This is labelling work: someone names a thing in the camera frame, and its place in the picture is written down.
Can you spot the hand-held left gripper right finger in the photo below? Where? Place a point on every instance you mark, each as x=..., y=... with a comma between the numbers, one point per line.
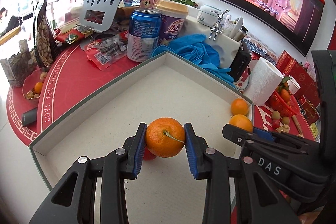
x=191, y=161

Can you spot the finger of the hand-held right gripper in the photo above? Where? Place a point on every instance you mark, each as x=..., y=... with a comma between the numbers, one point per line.
x=262, y=134
x=236, y=134

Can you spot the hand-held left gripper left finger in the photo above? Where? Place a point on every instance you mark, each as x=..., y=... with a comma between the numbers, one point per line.
x=138, y=161

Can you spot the orange with stem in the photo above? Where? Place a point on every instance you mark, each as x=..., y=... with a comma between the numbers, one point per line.
x=165, y=137

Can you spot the white cardboard box tray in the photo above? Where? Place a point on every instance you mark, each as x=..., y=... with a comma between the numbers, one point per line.
x=157, y=87

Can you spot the red cherry tomato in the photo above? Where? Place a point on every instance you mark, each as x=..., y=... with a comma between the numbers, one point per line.
x=275, y=123
x=149, y=156

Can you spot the small orange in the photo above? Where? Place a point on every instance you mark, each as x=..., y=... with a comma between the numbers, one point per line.
x=241, y=123
x=38, y=87
x=239, y=106

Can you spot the green longan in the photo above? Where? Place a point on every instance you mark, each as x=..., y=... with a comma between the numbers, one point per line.
x=275, y=115

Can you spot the wooden stick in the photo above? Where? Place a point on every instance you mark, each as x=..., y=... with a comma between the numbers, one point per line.
x=297, y=124

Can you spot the red plastic basket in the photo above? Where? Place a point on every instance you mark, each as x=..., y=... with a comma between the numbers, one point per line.
x=282, y=107

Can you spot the tangerines with leaves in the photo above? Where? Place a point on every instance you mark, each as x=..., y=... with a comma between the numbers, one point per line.
x=284, y=95

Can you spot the white paper towel roll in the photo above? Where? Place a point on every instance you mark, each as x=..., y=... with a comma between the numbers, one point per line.
x=262, y=82

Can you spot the red gift box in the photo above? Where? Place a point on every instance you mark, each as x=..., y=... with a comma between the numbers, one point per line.
x=287, y=61
x=304, y=79

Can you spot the black power bank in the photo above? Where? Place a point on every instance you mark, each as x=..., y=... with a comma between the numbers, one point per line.
x=240, y=61

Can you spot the blue disposable gloves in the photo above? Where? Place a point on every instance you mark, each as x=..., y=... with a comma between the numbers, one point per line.
x=199, y=53

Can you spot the blue checked cloth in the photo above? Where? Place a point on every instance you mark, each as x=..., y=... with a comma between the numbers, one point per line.
x=258, y=44

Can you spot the black capped bottle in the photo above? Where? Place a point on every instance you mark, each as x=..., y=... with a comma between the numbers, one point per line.
x=242, y=33

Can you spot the red round table mat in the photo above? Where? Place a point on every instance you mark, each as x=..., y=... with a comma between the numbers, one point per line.
x=78, y=77

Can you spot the silver rabbit figurine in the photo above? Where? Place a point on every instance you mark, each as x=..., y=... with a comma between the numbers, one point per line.
x=216, y=26

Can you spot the clear red snack packet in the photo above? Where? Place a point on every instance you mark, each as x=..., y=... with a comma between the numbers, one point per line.
x=105, y=54

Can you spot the white bottle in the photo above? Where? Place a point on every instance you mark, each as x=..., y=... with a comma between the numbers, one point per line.
x=236, y=23

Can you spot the black phone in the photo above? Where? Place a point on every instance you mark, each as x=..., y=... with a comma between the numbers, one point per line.
x=28, y=116

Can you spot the white ceramic lidded jar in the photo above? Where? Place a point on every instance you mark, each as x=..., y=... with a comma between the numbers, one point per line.
x=206, y=14

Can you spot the purple cup with yellow lid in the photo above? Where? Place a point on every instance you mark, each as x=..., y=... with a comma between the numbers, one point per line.
x=172, y=27

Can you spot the blue drink can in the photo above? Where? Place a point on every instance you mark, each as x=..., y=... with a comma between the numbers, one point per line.
x=143, y=35

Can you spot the small red snack packet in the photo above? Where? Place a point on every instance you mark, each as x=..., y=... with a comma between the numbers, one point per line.
x=124, y=35

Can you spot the glass fruit dish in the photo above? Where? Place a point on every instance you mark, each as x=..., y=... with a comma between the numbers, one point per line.
x=32, y=86

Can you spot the red and green snack packet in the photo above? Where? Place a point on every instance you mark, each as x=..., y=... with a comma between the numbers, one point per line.
x=72, y=37

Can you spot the green leafy plant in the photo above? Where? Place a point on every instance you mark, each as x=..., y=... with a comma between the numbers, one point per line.
x=183, y=1

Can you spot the brown paper bag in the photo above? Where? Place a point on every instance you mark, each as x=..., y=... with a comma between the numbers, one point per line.
x=123, y=12

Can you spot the sunflower seed bag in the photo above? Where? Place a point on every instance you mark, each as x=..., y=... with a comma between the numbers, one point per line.
x=17, y=66

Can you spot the pistachio bag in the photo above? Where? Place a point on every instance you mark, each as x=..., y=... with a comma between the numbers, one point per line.
x=43, y=37

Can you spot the grey slotted metal plate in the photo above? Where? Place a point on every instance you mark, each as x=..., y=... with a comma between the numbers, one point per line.
x=102, y=3

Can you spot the glass jar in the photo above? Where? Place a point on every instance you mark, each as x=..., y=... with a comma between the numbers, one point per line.
x=23, y=45

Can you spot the wooden board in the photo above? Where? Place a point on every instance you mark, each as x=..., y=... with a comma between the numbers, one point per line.
x=10, y=35

